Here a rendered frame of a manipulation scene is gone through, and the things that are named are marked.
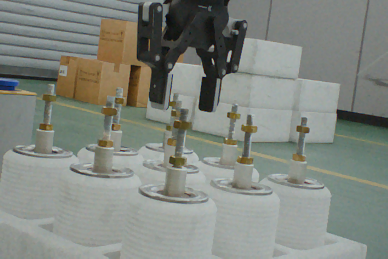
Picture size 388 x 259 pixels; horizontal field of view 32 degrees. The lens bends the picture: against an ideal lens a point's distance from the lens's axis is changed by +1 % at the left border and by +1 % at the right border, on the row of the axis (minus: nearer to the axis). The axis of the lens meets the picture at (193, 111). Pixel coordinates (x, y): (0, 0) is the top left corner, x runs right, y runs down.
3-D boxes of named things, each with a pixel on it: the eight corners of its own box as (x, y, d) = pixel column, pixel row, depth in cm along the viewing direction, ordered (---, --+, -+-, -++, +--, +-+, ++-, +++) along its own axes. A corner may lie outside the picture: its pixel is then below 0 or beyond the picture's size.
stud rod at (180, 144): (168, 178, 70) (177, 107, 70) (175, 178, 71) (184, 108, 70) (175, 180, 69) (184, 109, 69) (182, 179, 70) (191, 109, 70)
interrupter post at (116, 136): (100, 151, 95) (103, 128, 95) (115, 151, 97) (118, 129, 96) (108, 154, 93) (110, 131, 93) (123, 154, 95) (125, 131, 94)
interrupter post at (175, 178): (160, 194, 71) (163, 164, 71) (182, 196, 72) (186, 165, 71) (163, 199, 69) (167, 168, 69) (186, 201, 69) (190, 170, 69)
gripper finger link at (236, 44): (243, 17, 72) (227, 69, 72) (253, 23, 73) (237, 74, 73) (225, 17, 74) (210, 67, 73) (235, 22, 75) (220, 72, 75)
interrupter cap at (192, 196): (134, 187, 73) (134, 181, 73) (200, 193, 75) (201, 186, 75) (142, 203, 66) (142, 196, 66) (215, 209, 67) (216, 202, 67)
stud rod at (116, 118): (108, 139, 95) (114, 87, 94) (112, 139, 96) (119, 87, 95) (114, 141, 94) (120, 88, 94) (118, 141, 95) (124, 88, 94)
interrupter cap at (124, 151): (76, 147, 96) (77, 142, 96) (123, 148, 100) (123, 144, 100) (99, 157, 90) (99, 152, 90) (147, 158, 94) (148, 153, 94)
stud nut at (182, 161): (165, 162, 70) (166, 154, 70) (176, 162, 71) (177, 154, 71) (178, 166, 69) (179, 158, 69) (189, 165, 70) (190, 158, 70)
